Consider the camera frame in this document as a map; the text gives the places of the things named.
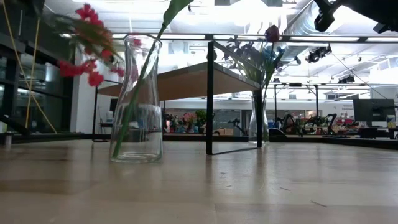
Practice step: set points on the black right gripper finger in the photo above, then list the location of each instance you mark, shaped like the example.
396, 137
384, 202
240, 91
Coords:
325, 21

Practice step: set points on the dark red artificial tulip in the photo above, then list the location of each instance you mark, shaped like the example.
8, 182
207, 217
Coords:
272, 33

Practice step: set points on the blue artificial flower bunch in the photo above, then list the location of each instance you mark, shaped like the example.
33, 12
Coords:
270, 54

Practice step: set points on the purple artificial flower bunch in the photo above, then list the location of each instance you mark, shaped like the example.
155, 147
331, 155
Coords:
245, 54

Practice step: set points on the narrow clear glass vase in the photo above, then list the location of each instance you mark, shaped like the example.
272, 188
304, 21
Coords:
252, 124

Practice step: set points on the wide clear glass carafe vase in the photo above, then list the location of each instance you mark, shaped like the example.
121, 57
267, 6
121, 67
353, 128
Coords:
149, 130

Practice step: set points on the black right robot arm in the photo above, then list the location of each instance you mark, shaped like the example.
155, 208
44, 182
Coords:
367, 9

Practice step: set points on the small black background robot arm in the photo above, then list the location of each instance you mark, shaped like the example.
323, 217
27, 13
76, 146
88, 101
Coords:
236, 124

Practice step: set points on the black background robot arm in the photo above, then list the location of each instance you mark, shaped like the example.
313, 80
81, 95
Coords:
326, 123

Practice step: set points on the pink background flowers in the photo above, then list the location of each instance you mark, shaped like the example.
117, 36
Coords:
189, 119

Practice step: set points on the black ceiling track light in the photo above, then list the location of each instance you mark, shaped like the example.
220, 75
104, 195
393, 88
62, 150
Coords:
345, 79
318, 54

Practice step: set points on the black computer monitor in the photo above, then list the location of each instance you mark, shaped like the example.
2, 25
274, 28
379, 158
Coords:
373, 110

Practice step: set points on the brown cardboard box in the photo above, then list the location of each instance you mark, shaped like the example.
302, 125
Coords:
225, 131

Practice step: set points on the wooden table with black legs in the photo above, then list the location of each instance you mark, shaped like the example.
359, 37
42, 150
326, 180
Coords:
186, 82

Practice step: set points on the green background plant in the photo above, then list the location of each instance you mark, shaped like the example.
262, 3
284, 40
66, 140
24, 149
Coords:
200, 115

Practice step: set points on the black background rack frame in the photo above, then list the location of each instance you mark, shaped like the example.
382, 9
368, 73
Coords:
295, 84

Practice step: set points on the small grey post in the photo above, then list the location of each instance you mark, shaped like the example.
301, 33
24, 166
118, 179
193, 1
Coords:
8, 140

